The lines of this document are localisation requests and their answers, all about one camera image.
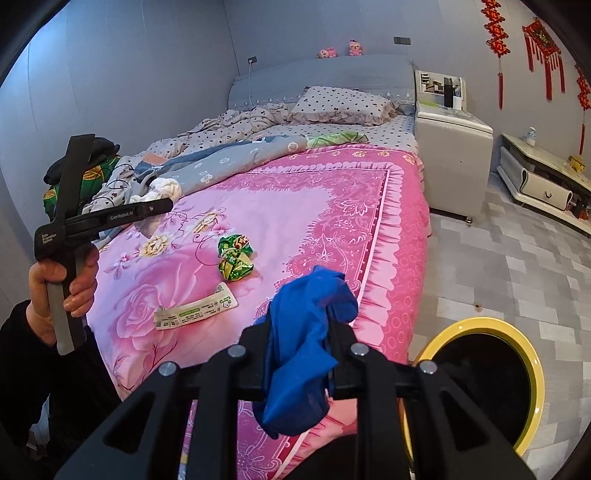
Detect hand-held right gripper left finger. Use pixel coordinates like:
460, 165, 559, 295
54, 323, 278, 480

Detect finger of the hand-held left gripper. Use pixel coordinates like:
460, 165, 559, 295
139, 198, 175, 222

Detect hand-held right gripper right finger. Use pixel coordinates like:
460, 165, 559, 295
325, 318, 527, 480

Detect white knotted cloth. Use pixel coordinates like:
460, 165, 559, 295
129, 178, 182, 236

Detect blue plastic bag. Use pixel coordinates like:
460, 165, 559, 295
252, 265, 360, 438

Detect yellow rimmed trash bin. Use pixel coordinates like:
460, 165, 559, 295
399, 318, 546, 462

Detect person's left forearm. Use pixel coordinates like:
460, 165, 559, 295
0, 299, 123, 462

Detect person's left hand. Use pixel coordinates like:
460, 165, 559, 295
28, 247, 100, 344

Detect green flowered cloth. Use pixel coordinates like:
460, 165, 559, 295
43, 154, 122, 215

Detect white wrapper green label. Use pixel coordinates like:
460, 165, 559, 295
154, 284, 238, 332

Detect black clothing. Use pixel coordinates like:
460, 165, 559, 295
45, 138, 122, 185

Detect crumpled green snack wrapper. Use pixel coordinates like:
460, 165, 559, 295
218, 234, 256, 281

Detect light green floral cloth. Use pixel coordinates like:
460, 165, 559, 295
305, 131, 365, 149

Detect polka dot pillow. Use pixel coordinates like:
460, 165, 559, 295
288, 86, 400, 126

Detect white bedside cabinet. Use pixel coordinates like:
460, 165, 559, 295
414, 69, 494, 227

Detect white tv stand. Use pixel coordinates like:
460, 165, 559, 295
496, 133, 591, 236

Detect red slim hanging ornament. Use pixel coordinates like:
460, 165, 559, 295
575, 65, 591, 155

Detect red diamond tasseled ornament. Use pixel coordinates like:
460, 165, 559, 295
522, 17, 566, 102

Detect picture frame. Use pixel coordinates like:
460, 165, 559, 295
418, 70, 465, 112

